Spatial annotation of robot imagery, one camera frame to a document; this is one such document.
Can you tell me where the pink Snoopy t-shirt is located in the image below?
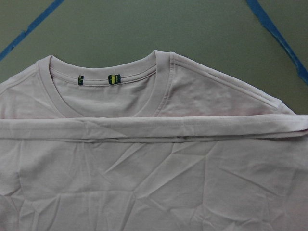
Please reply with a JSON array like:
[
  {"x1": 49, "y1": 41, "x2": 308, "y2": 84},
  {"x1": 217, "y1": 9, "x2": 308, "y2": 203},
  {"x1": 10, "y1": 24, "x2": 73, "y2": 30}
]
[{"x1": 0, "y1": 50, "x2": 308, "y2": 231}]

